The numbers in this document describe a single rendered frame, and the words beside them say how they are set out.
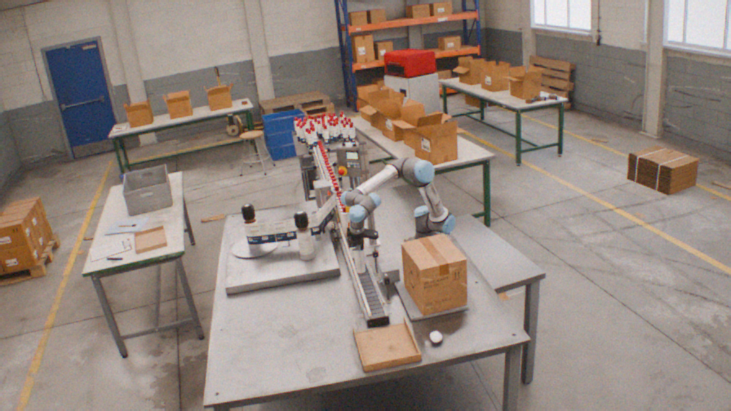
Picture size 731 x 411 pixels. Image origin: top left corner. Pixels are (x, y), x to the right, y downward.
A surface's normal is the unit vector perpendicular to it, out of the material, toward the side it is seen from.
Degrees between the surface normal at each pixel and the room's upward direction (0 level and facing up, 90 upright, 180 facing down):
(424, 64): 90
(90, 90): 90
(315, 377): 0
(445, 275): 90
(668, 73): 90
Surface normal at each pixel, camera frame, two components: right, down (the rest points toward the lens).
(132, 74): 0.32, 0.35
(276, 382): -0.10, -0.91
